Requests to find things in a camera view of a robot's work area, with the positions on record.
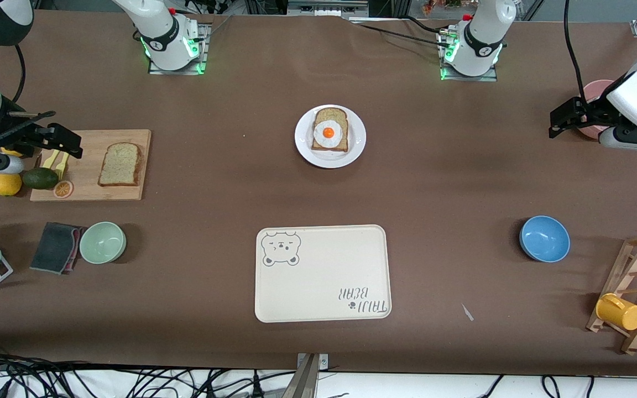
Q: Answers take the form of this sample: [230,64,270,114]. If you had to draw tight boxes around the plain bread slice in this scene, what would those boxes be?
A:
[98,142,144,187]

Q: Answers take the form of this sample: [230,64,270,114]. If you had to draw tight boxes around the round white plate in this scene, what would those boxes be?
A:
[295,104,367,169]

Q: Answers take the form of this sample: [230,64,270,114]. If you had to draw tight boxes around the fried egg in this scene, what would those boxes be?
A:
[314,120,344,149]

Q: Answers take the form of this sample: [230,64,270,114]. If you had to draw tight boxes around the pink bowl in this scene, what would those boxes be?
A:
[581,80,617,139]

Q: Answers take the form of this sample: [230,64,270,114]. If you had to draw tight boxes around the green avocado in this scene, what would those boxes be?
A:
[22,167,60,190]

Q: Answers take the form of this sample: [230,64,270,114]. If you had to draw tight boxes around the wooden cutting board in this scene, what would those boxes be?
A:
[30,129,152,202]

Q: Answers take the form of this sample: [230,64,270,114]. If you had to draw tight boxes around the grey and pink folded cloth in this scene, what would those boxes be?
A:
[29,222,86,275]

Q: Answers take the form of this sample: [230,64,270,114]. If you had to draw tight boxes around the pale green bowl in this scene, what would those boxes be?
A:
[79,222,127,265]

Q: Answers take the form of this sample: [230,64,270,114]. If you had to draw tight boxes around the blue bowl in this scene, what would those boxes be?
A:
[519,216,571,263]

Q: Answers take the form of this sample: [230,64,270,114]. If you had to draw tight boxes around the yellow mug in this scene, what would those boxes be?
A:
[596,293,637,331]

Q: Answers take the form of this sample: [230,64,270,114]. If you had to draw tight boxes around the cream tray with bear print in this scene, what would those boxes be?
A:
[254,224,393,323]

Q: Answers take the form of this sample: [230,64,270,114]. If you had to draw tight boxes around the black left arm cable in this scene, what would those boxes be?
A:
[563,0,591,103]

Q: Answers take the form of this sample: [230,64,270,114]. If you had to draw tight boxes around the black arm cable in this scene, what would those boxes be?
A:
[13,44,27,104]
[563,0,591,103]

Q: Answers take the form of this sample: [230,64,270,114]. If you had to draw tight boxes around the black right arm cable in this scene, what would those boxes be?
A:
[13,44,27,104]

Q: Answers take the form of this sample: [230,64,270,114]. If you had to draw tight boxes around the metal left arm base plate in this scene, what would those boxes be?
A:
[437,27,499,82]

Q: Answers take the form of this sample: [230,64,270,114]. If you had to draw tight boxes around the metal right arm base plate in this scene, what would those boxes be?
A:
[147,22,210,76]

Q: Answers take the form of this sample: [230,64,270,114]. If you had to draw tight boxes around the black base power cable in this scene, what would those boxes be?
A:
[346,20,453,50]

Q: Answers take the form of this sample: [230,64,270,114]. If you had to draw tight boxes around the black cable tangle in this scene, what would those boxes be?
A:
[0,340,297,398]

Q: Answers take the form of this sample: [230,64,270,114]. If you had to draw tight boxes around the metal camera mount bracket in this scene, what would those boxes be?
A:
[280,353,330,398]

